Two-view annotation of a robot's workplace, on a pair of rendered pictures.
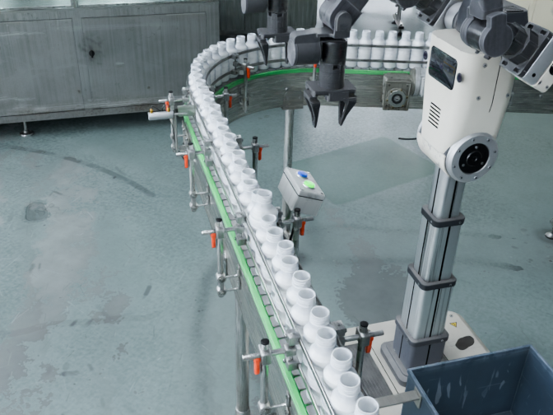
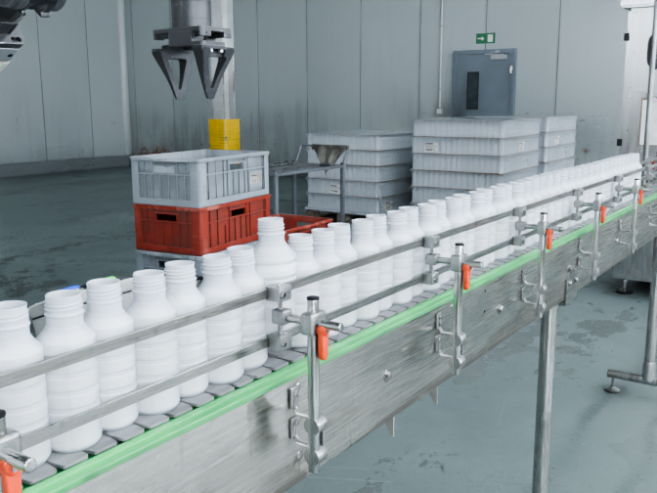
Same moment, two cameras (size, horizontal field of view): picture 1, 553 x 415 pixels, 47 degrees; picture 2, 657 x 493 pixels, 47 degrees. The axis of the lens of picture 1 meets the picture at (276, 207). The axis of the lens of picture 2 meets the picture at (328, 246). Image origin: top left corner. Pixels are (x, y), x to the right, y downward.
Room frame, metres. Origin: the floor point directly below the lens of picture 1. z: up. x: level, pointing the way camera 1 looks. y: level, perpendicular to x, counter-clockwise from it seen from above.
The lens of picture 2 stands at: (1.93, 0.90, 1.36)
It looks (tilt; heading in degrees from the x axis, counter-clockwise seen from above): 11 degrees down; 231
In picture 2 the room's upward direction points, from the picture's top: straight up
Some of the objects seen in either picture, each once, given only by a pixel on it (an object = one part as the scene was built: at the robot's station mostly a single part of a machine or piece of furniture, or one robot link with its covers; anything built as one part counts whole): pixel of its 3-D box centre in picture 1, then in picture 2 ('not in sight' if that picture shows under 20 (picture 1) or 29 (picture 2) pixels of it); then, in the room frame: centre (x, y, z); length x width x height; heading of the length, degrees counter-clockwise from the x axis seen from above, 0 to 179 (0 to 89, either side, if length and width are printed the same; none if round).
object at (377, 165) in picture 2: not in sight; (370, 174); (-4.11, -5.75, 0.50); 1.23 x 1.05 x 1.00; 15
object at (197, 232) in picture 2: not in sight; (205, 220); (0.05, -2.38, 0.78); 0.61 x 0.41 x 0.22; 23
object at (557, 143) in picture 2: not in sight; (521, 162); (-5.90, -4.93, 0.59); 1.25 x 1.03 x 1.17; 18
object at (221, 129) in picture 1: (223, 151); not in sight; (1.78, 0.17, 1.08); 0.06 x 0.06 x 0.17
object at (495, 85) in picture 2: not in sight; (481, 120); (-7.22, -6.68, 1.05); 1.00 x 0.10 x 2.10; 107
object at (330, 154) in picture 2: not in sight; (328, 159); (-2.22, -4.20, 0.85); 0.36 x 0.12 x 0.27; 107
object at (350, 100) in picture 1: (336, 106); (185, 67); (1.37, -0.13, 1.41); 0.07 x 0.07 x 0.09; 16
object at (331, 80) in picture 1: (331, 76); (191, 16); (1.36, -0.11, 1.48); 0.10 x 0.07 x 0.07; 106
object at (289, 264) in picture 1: (288, 290); (362, 268); (1.10, -0.03, 1.08); 0.06 x 0.06 x 0.17
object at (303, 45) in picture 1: (318, 36); not in sight; (1.35, -0.08, 1.57); 0.12 x 0.09 x 0.12; 107
